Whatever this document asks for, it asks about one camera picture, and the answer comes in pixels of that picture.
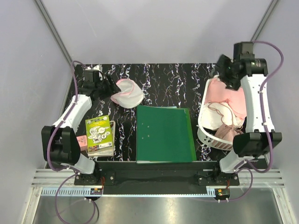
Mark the black marble pattern mat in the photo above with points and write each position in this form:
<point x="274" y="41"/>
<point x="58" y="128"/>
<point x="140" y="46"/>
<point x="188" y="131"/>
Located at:
<point x="163" y="84"/>

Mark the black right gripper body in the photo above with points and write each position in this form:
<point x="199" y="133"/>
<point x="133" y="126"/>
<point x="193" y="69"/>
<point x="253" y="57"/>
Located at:
<point x="234" y="61"/>

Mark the green ring binder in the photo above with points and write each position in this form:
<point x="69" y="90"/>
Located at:
<point x="164" y="135"/>

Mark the pink small box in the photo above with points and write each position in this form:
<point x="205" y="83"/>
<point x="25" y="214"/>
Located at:
<point x="82" y="140"/>

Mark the white laundry basket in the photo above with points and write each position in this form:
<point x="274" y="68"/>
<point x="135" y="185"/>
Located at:
<point x="206" y="136"/>

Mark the white bra in basket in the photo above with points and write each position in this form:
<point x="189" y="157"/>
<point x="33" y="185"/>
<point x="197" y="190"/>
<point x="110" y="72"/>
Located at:
<point x="214" y="115"/>

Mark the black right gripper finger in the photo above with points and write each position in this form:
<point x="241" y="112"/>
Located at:
<point x="224" y="66"/>
<point x="232" y="81"/>

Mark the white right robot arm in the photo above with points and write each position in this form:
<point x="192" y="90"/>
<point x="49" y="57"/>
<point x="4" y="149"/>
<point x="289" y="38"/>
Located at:
<point x="255" y="146"/>

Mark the dusty pink bra in basket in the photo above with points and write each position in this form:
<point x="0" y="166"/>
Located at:
<point x="227" y="133"/>

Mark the lime green book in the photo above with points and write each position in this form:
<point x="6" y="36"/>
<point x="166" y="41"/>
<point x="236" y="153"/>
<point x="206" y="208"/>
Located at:
<point x="99" y="134"/>

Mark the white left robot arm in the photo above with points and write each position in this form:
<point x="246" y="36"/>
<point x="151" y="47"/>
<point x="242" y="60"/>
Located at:
<point x="61" y="149"/>

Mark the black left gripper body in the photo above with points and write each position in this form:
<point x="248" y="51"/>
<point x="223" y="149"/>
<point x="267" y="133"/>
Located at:
<point x="102" y="87"/>

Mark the white mesh laundry bag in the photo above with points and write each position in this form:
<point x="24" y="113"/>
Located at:
<point x="130" y="96"/>

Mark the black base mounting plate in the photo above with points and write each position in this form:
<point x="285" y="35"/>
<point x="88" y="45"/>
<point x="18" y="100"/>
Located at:
<point x="198" y="172"/>

